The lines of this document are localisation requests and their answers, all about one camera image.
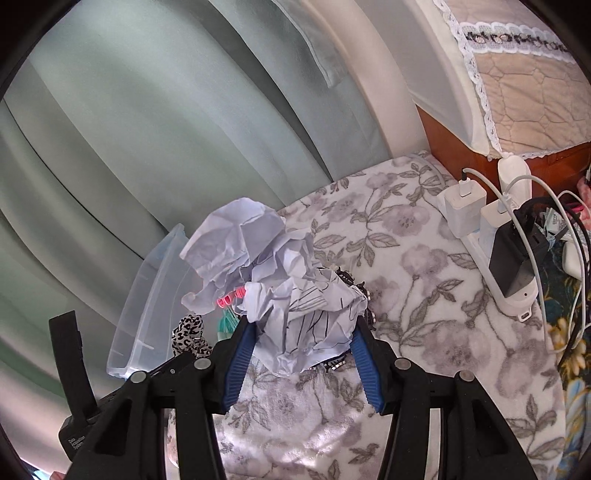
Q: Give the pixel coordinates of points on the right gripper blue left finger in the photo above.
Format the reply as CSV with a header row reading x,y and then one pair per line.
x,y
231,359

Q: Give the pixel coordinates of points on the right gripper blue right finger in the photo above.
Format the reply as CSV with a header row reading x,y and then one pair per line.
x,y
374,359

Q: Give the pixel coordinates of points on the pink hair roller clip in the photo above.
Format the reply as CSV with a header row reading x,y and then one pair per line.
x,y
229,299

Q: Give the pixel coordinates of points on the white paper ball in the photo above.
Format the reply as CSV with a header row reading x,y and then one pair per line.
x,y
245,243

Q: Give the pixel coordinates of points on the grey floral blanket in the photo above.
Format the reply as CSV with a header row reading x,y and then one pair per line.
x,y
431,304

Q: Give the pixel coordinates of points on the clear plastic storage bin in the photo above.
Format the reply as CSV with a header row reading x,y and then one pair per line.
x,y
142,339

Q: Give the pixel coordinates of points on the black power adapter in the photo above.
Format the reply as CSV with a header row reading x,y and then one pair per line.
x,y
510,264

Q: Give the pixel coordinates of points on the white usb charger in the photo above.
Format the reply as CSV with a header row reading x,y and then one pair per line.
x,y
463,204

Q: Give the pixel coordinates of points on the white power strip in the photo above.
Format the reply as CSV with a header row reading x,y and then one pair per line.
x,y
495,214

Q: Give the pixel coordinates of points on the mint green curtain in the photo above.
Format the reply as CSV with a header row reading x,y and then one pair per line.
x,y
130,117

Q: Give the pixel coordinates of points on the beige quilted lace cover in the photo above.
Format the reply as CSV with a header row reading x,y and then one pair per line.
x,y
516,87

